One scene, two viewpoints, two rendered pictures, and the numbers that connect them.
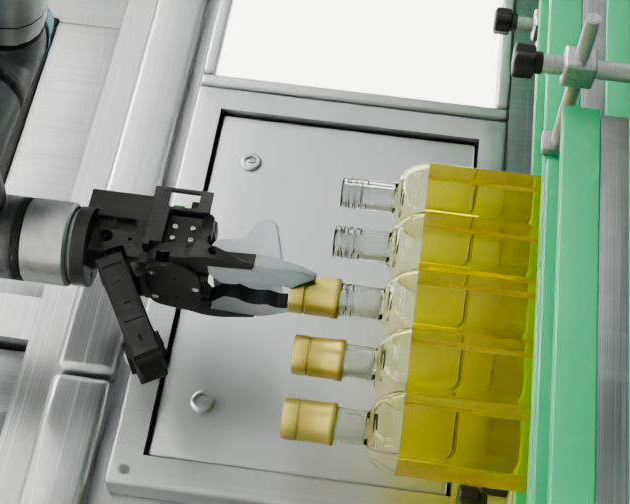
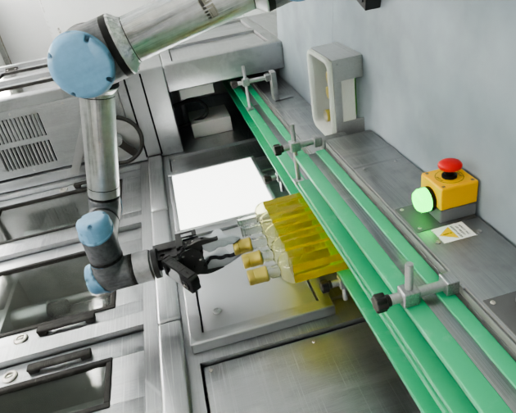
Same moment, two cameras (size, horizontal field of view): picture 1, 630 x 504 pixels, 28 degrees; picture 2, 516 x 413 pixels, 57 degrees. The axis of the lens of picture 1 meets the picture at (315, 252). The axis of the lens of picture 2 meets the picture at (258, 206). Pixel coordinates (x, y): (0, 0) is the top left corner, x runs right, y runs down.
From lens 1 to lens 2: 0.48 m
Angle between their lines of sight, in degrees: 28
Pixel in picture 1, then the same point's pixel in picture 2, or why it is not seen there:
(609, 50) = not seen: hidden behind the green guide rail
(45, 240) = (141, 260)
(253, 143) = not seen: hidden behind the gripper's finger
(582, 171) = (309, 165)
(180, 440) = (214, 324)
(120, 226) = (166, 251)
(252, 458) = (242, 319)
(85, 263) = (158, 265)
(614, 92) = not seen: hidden behind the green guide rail
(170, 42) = (160, 229)
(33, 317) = (142, 316)
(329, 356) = (255, 254)
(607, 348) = (341, 193)
